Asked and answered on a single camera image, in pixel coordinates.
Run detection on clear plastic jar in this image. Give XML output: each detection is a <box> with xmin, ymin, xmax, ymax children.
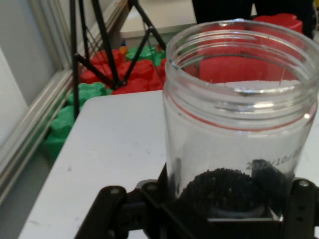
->
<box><xmin>161</xmin><ymin>18</ymin><xmax>319</xmax><ymax>220</ymax></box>

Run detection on black seeds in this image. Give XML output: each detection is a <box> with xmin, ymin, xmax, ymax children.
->
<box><xmin>170</xmin><ymin>168</ymin><xmax>295</xmax><ymax>219</ymax></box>

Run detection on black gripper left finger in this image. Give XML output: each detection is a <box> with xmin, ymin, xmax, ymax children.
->
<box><xmin>74</xmin><ymin>158</ymin><xmax>207</xmax><ymax>239</ymax></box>

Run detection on black tripod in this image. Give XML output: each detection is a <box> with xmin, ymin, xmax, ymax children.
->
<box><xmin>68</xmin><ymin>0</ymin><xmax>167</xmax><ymax>119</ymax></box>

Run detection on large red foam block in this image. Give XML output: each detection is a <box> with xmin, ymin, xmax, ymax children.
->
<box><xmin>199</xmin><ymin>13</ymin><xmax>304</xmax><ymax>84</ymax></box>

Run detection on green foam block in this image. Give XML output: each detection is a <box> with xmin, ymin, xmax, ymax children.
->
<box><xmin>66</xmin><ymin>81</ymin><xmax>113</xmax><ymax>107</ymax></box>
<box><xmin>42</xmin><ymin>104</ymin><xmax>84</xmax><ymax>160</ymax></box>
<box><xmin>124</xmin><ymin>45</ymin><xmax>167</xmax><ymax>66</ymax></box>

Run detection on person in black trousers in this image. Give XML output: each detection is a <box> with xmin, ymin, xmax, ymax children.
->
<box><xmin>191</xmin><ymin>0</ymin><xmax>315</xmax><ymax>39</ymax></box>

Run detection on aluminium wall rail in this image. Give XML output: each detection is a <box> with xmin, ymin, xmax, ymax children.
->
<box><xmin>0</xmin><ymin>0</ymin><xmax>83</xmax><ymax>207</ymax></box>

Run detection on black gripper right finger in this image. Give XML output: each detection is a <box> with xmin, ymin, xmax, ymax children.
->
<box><xmin>251</xmin><ymin>159</ymin><xmax>319</xmax><ymax>239</ymax></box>

